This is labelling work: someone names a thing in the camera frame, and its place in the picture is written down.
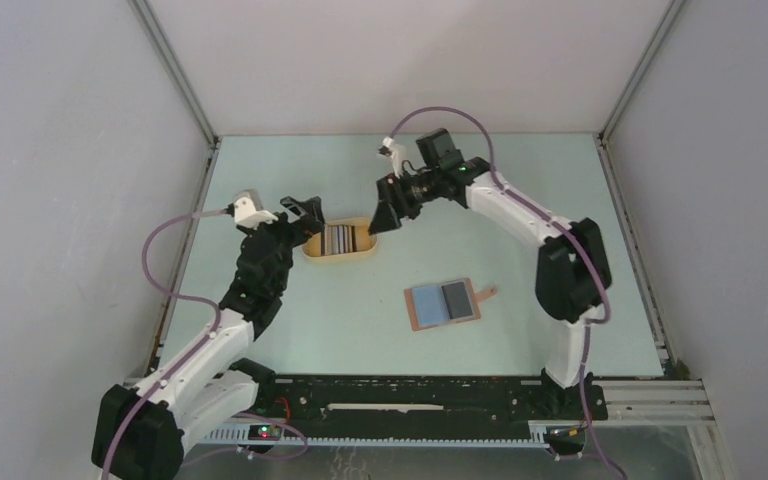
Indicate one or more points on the dark grey credit card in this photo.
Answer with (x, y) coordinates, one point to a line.
(458, 300)

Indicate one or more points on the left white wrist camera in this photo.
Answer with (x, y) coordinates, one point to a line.
(248, 210)

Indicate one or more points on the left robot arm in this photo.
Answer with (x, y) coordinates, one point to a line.
(145, 431)

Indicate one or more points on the cards in tray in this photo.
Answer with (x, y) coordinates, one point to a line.
(338, 239)

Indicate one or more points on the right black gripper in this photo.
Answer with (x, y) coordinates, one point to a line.
(390, 189)

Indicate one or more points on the brown leather card holder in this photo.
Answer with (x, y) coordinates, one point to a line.
(425, 305)

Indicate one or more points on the grey cable duct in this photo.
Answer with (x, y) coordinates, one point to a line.
(233, 434)

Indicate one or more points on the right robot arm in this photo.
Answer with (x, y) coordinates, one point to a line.
(572, 273)

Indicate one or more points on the yellow oval card tray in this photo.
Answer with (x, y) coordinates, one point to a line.
(367, 244)

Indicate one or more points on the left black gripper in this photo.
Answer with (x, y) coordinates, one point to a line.
(311, 223)

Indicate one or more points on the aluminium frame rail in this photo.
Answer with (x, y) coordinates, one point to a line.
(611, 400)

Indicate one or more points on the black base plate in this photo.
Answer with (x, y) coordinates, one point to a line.
(436, 423)

